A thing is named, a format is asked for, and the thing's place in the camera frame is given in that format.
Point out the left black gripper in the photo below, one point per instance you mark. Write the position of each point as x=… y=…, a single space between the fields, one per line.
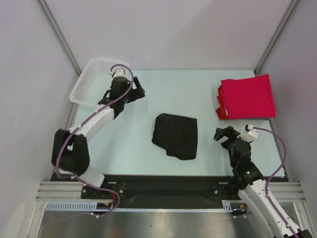
x=137 y=93

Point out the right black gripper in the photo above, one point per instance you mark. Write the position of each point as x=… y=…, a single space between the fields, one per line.
x=229 y=138

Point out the black t shirt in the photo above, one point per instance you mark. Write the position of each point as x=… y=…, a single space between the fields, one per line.
x=177 y=135

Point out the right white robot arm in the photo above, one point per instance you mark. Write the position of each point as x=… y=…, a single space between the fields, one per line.
x=252 y=187

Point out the red folded t shirt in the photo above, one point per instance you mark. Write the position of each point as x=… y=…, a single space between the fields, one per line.
x=221 y=111

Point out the pink folded t shirt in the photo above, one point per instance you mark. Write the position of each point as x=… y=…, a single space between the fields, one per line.
x=249 y=98

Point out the white plastic basket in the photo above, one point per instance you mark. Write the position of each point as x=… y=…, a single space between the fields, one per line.
x=93 y=82

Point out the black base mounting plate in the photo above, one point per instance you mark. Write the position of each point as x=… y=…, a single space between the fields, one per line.
x=171 y=192

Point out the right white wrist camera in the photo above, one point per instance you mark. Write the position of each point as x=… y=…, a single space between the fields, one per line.
x=250 y=134

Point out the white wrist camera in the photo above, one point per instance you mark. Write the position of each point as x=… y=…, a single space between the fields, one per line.
x=250 y=134
x=120 y=72

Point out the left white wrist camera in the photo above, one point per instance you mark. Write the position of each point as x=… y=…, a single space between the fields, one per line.
x=120 y=72

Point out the left aluminium frame post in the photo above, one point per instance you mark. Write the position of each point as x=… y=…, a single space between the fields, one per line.
x=44 y=7

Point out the aluminium frame post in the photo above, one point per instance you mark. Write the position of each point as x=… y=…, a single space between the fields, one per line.
x=44 y=7
x=276 y=35

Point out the aluminium front rail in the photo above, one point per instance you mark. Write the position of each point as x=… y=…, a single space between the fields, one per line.
x=59 y=191

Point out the right aluminium frame post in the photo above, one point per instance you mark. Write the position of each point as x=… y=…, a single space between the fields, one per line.
x=276 y=35

